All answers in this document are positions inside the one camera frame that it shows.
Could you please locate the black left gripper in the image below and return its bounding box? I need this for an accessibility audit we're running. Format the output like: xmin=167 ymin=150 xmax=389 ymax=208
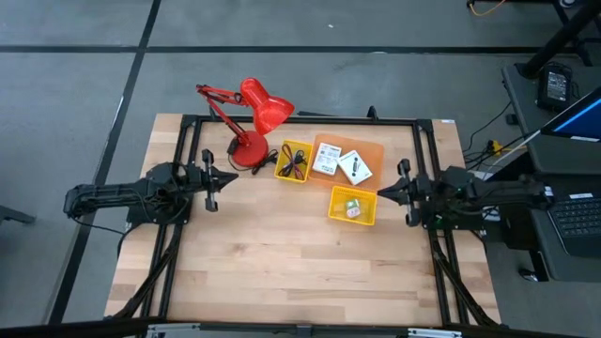
xmin=187 ymin=148 xmax=239 ymax=214

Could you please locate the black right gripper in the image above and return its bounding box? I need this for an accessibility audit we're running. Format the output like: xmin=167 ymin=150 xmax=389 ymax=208
xmin=377 ymin=158 xmax=431 ymax=228

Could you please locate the white box with green edge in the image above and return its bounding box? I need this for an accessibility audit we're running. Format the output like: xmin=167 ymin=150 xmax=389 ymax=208
xmin=336 ymin=149 xmax=374 ymax=187

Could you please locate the magenta braided cable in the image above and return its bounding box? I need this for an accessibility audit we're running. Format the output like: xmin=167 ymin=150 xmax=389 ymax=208
xmin=281 ymin=144 xmax=306 ymax=181

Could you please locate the black cable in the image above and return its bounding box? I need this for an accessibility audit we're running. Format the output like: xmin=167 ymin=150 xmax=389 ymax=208
xmin=277 ymin=147 xmax=309 ymax=180

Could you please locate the white box with barcode label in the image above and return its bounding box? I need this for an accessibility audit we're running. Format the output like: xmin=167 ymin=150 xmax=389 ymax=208
xmin=312 ymin=142 xmax=343 ymax=177

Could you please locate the red desk lamp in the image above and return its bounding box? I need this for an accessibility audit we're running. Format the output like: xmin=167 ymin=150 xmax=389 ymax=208
xmin=195 ymin=76 xmax=296 ymax=169

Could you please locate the yellow plastic basket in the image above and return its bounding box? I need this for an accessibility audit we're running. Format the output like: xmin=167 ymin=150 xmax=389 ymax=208
xmin=273 ymin=139 xmax=315 ymax=185
xmin=327 ymin=185 xmax=378 ymax=227

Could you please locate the orange plastic tray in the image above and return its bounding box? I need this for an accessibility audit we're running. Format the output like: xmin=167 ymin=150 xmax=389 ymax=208
xmin=307 ymin=133 xmax=385 ymax=192

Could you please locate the black laptop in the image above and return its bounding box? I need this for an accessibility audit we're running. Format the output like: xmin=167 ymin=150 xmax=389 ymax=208
xmin=547 ymin=192 xmax=601 ymax=258

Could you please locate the black power adapter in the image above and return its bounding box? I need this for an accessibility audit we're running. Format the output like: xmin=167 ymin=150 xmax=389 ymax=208
xmin=536 ymin=63 xmax=574 ymax=113

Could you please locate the monitor with blue screen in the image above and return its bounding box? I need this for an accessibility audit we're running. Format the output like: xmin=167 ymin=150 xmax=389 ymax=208
xmin=539 ymin=86 xmax=601 ymax=143

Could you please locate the dark grey side desk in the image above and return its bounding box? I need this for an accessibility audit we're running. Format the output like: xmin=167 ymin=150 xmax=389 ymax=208
xmin=501 ymin=63 xmax=601 ymax=283

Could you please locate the black furniture foot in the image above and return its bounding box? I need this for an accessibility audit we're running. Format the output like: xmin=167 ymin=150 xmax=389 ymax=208
xmin=0 ymin=204 xmax=38 ymax=227

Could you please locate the black furniture leg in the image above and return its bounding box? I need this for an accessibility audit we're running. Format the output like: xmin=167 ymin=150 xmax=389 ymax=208
xmin=518 ymin=0 xmax=601 ymax=80

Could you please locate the black lamp power cord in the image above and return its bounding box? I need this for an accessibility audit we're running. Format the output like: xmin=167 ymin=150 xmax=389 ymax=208
xmin=226 ymin=139 xmax=280 ymax=177

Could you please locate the black aluminium table frame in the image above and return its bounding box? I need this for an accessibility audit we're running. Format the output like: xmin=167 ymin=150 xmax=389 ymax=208
xmin=110 ymin=105 xmax=502 ymax=330

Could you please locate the silver frame bracket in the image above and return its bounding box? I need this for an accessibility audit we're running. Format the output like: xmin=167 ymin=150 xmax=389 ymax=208
xmin=407 ymin=328 xmax=464 ymax=338
xmin=146 ymin=322 xmax=202 ymax=338

